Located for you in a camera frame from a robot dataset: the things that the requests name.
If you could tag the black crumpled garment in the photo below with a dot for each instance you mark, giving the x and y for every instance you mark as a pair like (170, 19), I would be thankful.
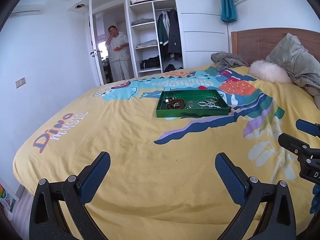
(172, 68)

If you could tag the amber resin bangle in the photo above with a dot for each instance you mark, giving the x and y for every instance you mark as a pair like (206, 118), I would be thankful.
(170, 106)

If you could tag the hanging green jacket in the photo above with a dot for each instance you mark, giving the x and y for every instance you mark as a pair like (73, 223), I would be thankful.
(162, 35)

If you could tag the white door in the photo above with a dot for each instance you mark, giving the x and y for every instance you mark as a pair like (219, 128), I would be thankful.
(96, 62)

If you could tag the wall switch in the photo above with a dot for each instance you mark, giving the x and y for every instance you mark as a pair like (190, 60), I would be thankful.
(20, 82)

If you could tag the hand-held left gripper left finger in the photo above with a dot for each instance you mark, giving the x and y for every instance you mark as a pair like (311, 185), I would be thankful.
(96, 177)

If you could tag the person's right hand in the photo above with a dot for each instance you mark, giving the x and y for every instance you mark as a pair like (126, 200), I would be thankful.
(315, 201)

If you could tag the folded grey clothes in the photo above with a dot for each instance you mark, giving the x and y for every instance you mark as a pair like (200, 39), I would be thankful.
(142, 22)

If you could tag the orange plate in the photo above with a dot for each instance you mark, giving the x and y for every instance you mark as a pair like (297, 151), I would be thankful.
(118, 48)

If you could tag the small earrings pair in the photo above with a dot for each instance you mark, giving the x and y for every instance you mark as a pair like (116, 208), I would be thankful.
(190, 105)

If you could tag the grey crumpled towel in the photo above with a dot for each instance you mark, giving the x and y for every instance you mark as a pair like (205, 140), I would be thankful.
(227, 61)

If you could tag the wooden headboard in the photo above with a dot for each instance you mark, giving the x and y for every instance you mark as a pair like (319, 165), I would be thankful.
(255, 42)

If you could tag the white air conditioner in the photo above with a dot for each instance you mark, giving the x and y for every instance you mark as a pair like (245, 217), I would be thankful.
(28, 5)

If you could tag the colourful printed bag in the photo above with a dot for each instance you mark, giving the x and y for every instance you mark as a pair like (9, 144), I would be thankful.
(7, 198)

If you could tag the grey puffer jacket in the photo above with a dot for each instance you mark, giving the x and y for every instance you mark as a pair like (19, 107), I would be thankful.
(295, 60)

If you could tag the folded beige clothes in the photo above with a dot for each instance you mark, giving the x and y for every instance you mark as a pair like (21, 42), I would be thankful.
(147, 43)

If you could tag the teal curtain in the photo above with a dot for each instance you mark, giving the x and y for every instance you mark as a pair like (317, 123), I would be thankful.
(227, 2)

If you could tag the green rectangular tray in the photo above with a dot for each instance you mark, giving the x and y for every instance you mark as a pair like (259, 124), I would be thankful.
(192, 112)

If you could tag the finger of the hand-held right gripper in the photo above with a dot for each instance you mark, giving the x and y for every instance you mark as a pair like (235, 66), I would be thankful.
(308, 127)
(292, 143)

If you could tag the white wardrobe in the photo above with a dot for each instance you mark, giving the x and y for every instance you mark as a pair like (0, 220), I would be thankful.
(202, 30)

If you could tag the white fluffy pillow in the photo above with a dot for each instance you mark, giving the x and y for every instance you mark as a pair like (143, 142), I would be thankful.
(267, 71)

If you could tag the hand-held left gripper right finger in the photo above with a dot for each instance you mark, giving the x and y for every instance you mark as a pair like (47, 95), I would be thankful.
(231, 177)

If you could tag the silver bangle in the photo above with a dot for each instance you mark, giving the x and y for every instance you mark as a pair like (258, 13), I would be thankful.
(211, 97)

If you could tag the yellow dinosaur printed blanket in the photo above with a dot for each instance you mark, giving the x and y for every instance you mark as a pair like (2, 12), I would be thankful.
(140, 150)

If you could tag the hanging black coat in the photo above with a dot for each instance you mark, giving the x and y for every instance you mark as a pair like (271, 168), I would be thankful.
(175, 35)

